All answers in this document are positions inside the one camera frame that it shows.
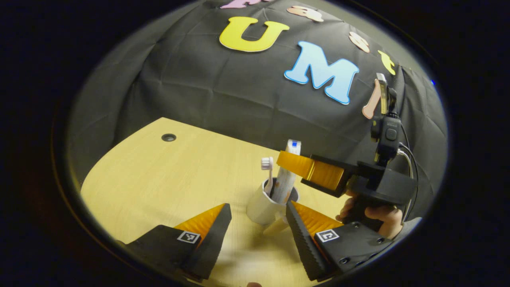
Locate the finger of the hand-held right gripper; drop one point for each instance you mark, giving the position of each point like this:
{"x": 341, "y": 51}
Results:
{"x": 326, "y": 175}

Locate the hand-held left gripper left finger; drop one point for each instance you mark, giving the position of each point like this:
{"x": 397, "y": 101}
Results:
{"x": 217, "y": 239}

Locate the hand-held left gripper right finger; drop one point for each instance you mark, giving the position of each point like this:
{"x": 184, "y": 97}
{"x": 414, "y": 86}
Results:
{"x": 303, "y": 243}

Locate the white toothpaste tube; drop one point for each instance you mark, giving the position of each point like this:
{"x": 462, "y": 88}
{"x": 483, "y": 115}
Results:
{"x": 287, "y": 183}

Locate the white cup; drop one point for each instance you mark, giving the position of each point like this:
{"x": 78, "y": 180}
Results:
{"x": 261, "y": 207}

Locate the white toothbrush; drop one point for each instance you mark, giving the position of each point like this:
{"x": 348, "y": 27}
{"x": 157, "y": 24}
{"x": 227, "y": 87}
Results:
{"x": 267, "y": 164}

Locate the light wooden desktop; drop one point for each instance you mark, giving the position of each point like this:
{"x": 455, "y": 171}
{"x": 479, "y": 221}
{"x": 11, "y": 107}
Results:
{"x": 167, "y": 183}

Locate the dark round desk grommet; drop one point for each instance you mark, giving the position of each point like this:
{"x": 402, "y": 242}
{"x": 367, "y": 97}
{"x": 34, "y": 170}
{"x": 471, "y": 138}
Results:
{"x": 168, "y": 137}

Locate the black backdrop cloth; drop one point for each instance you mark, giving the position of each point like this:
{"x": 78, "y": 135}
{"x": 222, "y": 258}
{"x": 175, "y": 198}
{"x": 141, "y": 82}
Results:
{"x": 223, "y": 91}

